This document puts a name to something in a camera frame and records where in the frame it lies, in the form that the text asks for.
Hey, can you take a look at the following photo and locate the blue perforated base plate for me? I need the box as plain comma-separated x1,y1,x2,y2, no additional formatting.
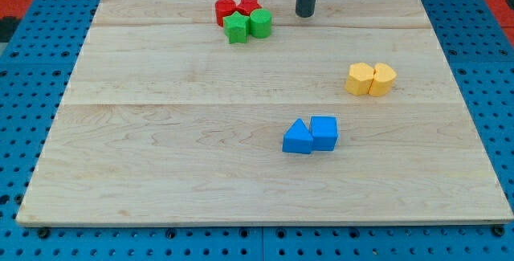
1,0,513,260

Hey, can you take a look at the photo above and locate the green cylinder block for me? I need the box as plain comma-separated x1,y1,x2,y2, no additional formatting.
250,8,272,39

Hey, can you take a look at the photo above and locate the blue triangle block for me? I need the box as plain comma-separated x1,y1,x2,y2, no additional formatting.
282,119,313,154

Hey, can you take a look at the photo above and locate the red cylinder block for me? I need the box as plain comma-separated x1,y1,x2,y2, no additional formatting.
214,0,237,27

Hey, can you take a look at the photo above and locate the green star block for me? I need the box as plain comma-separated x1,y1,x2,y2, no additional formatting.
223,11,250,44

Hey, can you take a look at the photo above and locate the blue cube block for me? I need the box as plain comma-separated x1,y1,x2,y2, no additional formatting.
310,116,339,151

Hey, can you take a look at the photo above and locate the wooden board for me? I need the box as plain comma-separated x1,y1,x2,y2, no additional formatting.
16,0,513,227

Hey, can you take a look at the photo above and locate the yellow hexagon block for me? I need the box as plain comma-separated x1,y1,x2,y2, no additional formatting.
345,63,374,96

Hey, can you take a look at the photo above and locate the red star block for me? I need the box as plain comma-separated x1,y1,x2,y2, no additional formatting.
236,0,261,16

